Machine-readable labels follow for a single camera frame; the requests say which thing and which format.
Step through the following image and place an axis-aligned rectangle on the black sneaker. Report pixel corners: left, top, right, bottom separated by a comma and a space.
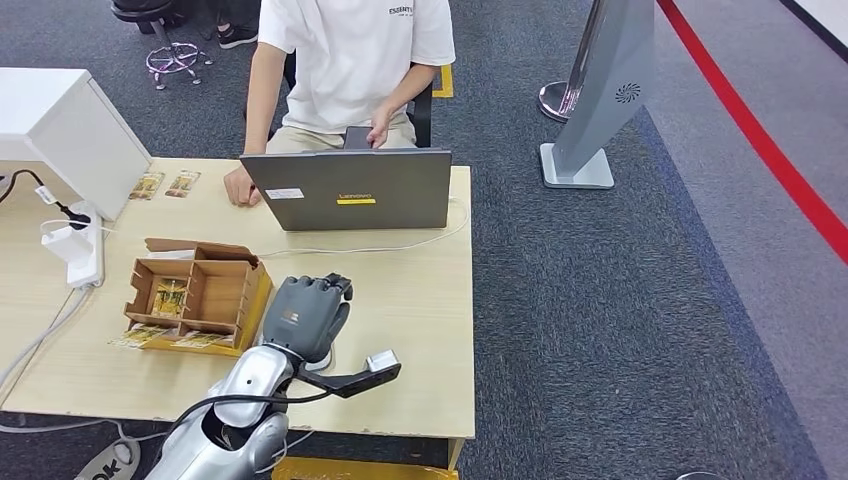
217, 25, 260, 51

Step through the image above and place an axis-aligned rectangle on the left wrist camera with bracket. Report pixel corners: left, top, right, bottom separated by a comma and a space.
296, 349, 403, 401

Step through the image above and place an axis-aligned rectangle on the yellow printed card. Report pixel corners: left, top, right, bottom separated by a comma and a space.
164, 170, 202, 199
128, 172, 166, 201

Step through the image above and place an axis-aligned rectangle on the chrome base stool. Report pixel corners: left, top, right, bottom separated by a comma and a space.
111, 0, 215, 91

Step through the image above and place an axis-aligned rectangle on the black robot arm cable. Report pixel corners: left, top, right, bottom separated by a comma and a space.
168, 390, 333, 432

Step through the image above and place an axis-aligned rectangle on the chrome stanchion post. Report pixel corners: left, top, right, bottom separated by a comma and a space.
537, 0, 608, 125

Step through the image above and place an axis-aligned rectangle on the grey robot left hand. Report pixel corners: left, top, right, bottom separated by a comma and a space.
261, 272, 355, 366

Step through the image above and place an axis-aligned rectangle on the white long floor cable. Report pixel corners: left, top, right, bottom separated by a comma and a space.
0, 417, 168, 444

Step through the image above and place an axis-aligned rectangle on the white cabinet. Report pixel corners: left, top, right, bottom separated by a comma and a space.
0, 67, 153, 222

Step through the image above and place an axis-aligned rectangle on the grey kiosk stand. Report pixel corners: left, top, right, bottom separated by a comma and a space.
539, 0, 657, 191

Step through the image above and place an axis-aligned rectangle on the white looped floor cable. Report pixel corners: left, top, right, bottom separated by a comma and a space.
254, 429, 317, 476

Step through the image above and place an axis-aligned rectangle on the yellow room key card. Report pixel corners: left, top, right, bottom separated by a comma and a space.
107, 323, 172, 350
152, 278, 189, 319
172, 331, 235, 350

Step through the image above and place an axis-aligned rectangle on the dark smartphone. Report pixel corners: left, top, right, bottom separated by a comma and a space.
343, 125, 376, 151

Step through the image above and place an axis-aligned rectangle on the person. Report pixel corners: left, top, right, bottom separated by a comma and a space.
223, 0, 457, 208

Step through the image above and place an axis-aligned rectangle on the person's left hand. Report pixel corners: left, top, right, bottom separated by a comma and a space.
365, 105, 394, 150

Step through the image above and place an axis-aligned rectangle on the black office chair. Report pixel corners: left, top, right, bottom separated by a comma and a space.
283, 51, 436, 150

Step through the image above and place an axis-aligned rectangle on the white power strip cord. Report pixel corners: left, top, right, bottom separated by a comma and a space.
0, 283, 93, 407

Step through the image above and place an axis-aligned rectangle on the yellow taped box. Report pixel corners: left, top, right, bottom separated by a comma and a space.
271, 455, 460, 480

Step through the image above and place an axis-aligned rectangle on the white charger adapter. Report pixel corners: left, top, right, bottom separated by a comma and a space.
40, 218, 96, 264

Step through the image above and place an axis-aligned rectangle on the grey laptop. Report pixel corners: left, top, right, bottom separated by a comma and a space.
239, 148, 454, 232

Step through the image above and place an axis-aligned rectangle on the person's right hand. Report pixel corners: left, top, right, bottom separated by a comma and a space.
223, 165, 264, 208

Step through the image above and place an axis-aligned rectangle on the cardboard organizer box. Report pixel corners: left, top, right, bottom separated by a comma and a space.
123, 237, 274, 359

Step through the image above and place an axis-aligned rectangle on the black plug with cable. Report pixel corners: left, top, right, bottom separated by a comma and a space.
0, 168, 93, 231

